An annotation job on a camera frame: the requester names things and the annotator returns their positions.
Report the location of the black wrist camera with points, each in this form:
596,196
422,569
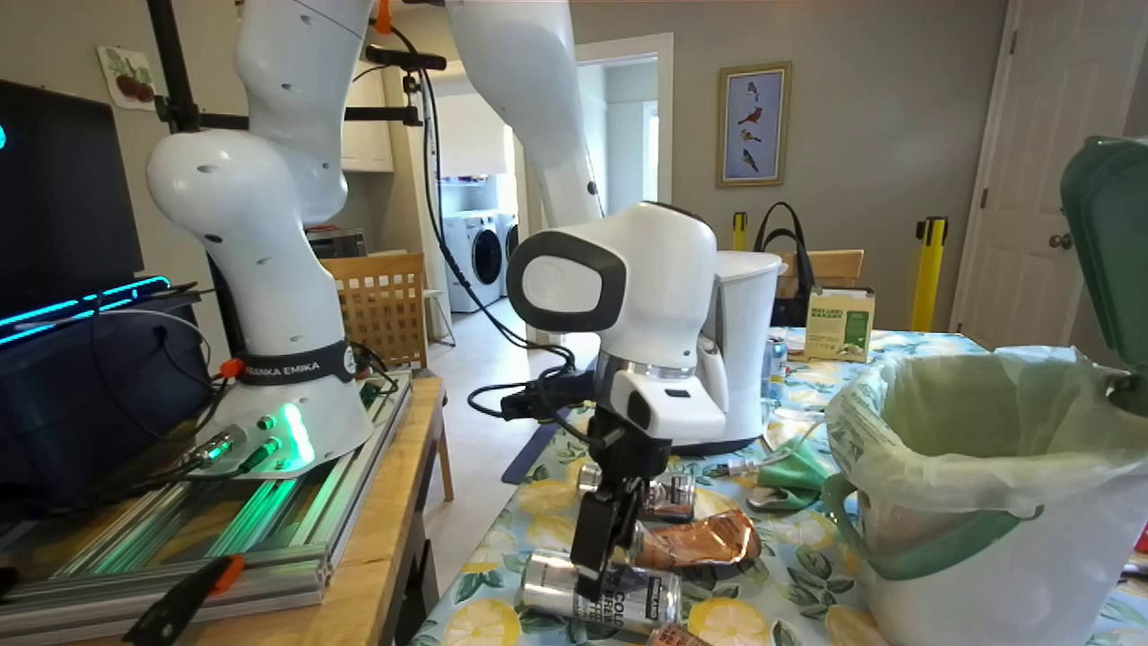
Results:
551,398

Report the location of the pale bin liner bag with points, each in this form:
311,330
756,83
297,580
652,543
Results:
980,406

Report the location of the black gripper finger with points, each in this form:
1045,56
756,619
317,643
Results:
633,506
593,539

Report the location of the green plastic wrapper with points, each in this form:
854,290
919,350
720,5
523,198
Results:
792,478

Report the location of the white door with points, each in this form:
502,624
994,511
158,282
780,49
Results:
1029,146

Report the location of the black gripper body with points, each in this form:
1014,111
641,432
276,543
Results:
624,451

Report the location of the white bin with green lid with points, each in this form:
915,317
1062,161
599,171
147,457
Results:
1112,239

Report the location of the aluminium mounting frame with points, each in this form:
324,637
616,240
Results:
238,524

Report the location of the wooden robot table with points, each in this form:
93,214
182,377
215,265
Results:
383,539

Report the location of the black monitor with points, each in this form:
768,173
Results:
59,190

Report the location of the black handbag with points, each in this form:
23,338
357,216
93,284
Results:
794,282

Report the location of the wicker chair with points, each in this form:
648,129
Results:
383,305

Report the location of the lemon print tablecloth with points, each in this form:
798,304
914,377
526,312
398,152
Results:
778,585

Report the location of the green white carton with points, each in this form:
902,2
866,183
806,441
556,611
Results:
840,323

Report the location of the tall uncrushed silver can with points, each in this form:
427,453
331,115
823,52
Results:
648,596

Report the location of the white washing machine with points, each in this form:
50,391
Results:
513,245
480,256

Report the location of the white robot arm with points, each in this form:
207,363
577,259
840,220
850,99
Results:
274,216

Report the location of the small flower wall picture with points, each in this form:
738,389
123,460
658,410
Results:
132,75

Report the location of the bird wall picture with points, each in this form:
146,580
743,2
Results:
756,127

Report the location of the dark blue fabric cover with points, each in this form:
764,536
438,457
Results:
83,406

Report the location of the wooden chair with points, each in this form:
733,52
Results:
838,265

